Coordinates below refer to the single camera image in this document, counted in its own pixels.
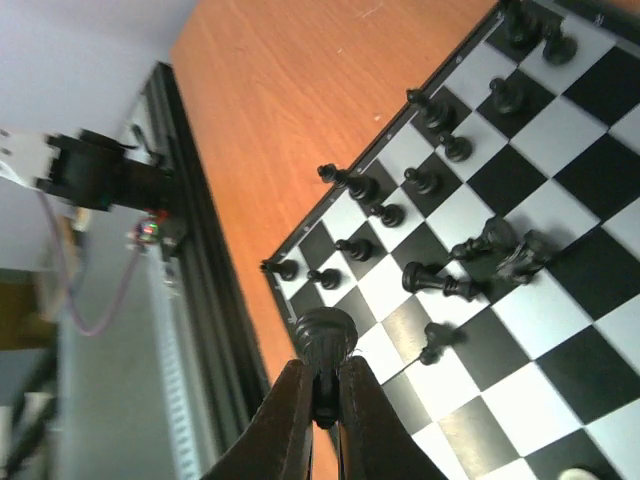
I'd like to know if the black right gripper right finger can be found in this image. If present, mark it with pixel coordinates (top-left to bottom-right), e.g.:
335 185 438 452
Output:
339 356 446 479

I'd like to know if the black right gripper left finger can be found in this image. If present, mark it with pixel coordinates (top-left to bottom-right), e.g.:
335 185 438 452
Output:
203 359 313 480

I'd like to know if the black pawn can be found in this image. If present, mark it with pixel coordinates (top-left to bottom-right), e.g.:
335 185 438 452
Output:
419 322 467 366
307 268 341 290
438 132 473 162
369 204 405 228
404 168 440 195
335 238 373 262
489 77 525 115

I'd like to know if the black queen chess piece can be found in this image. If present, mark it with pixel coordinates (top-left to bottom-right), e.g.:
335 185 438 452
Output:
401 261 482 302

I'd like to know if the black corner rook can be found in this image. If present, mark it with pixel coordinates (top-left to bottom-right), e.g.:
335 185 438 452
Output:
260 259 299 281

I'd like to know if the black and white chessboard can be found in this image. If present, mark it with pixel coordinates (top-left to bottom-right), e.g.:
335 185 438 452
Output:
261 1 639 479

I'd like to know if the black king chess piece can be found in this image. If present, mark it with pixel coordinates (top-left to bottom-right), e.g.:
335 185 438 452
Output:
317 164 379 203

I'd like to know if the black pawn chess piece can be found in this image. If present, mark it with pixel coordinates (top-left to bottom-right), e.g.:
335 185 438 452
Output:
542 21 578 66

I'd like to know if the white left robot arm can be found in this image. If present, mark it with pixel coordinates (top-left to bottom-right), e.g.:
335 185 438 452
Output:
1 124 175 211

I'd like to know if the white pawn chess piece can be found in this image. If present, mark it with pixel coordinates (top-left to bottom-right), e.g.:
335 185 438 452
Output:
557 467 600 480

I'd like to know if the black pile of chess pieces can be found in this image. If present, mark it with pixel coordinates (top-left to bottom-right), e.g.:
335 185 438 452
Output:
448 215 557 285

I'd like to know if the black aluminium frame rail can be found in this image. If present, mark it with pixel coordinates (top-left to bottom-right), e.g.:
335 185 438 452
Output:
143 63 269 451

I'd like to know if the white slotted cable duct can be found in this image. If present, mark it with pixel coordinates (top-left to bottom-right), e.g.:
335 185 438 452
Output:
148 247 201 480

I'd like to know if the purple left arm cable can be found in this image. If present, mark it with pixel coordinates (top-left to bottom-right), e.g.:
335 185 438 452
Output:
37 192 146 336

